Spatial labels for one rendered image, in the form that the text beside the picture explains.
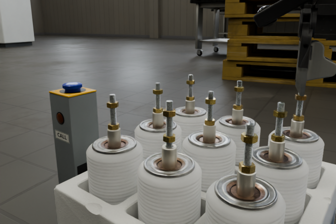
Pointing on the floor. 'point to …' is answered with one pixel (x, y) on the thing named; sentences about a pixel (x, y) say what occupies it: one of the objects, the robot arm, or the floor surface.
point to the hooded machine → (15, 11)
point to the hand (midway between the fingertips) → (298, 86)
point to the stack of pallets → (236, 60)
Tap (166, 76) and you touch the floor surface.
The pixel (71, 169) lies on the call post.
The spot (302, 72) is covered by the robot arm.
